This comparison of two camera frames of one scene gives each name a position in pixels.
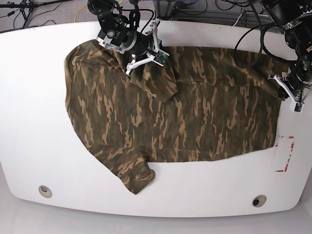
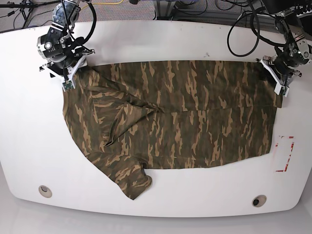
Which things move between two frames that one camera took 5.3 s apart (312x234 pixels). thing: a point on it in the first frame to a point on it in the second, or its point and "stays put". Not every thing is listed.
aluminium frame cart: x=164 y=9 stays put
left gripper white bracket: x=149 y=60 to x=70 y=76
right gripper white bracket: x=284 y=93 to x=266 y=74
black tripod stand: x=26 y=7 stays put
